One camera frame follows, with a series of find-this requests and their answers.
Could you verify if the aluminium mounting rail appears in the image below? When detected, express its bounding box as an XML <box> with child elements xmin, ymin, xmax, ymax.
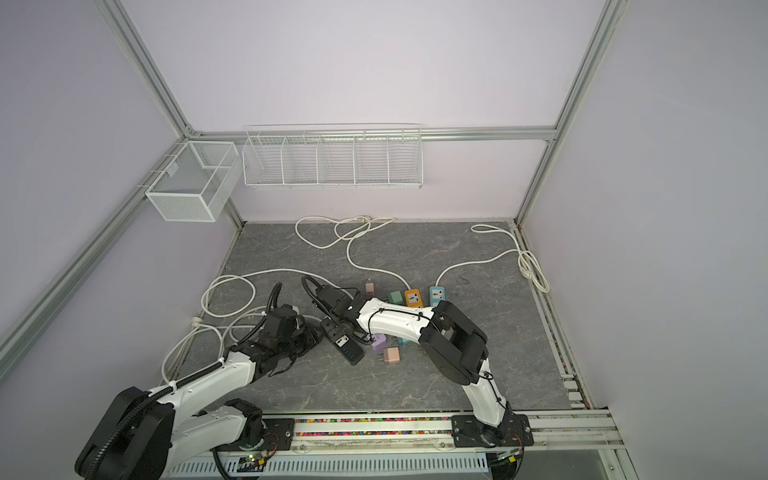
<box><xmin>265</xmin><ymin>410</ymin><xmax>625</xmax><ymax>453</ymax></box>

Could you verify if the black power strip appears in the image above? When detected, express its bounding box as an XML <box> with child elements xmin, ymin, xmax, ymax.
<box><xmin>321</xmin><ymin>317</ymin><xmax>364</xmax><ymax>366</ymax></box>

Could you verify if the teal power strip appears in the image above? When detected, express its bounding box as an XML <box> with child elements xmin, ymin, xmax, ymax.
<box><xmin>429</xmin><ymin>286</ymin><xmax>446</xmax><ymax>306</ymax></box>

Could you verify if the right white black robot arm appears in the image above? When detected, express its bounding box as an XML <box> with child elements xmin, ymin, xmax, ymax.
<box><xmin>301</xmin><ymin>275</ymin><xmax>534</xmax><ymax>449</ymax></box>

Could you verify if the long white wire basket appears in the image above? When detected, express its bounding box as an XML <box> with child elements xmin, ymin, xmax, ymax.
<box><xmin>241</xmin><ymin>123</ymin><xmax>424</xmax><ymax>189</ymax></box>

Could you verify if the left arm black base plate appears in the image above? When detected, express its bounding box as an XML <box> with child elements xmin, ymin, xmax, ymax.
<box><xmin>217</xmin><ymin>417</ymin><xmax>296</xmax><ymax>452</ymax></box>

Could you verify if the white cable of purple strip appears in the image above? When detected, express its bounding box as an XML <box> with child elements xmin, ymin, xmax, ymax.
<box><xmin>200</xmin><ymin>268</ymin><xmax>355</xmax><ymax>319</ymax></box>

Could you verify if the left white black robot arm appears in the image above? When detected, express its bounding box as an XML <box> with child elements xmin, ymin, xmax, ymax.
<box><xmin>74</xmin><ymin>284</ymin><xmax>323</xmax><ymax>479</ymax></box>

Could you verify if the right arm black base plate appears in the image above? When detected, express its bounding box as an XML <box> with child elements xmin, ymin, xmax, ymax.
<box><xmin>450</xmin><ymin>413</ymin><xmax>535</xmax><ymax>448</ymax></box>

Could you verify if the small white mesh basket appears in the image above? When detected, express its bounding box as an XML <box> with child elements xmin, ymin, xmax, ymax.
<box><xmin>145</xmin><ymin>140</ymin><xmax>242</xmax><ymax>223</ymax></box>

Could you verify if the white cable of orange strip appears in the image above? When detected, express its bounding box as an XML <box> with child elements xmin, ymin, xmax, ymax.
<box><xmin>294</xmin><ymin>215</ymin><xmax>412</xmax><ymax>291</ymax></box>

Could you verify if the white cable of teal strip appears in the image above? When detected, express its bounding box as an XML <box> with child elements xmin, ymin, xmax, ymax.
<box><xmin>434</xmin><ymin>223</ymin><xmax>551</xmax><ymax>295</ymax></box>

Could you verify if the orange power strip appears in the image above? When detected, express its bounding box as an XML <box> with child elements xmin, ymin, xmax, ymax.
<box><xmin>404</xmin><ymin>289</ymin><xmax>424</xmax><ymax>308</ymax></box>

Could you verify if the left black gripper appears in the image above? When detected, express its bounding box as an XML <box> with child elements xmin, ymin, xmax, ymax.
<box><xmin>277</xmin><ymin>322</ymin><xmax>326</xmax><ymax>361</ymax></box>

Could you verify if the purple power strip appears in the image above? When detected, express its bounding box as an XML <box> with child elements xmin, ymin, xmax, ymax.
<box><xmin>371</xmin><ymin>333</ymin><xmax>387</xmax><ymax>351</ymax></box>

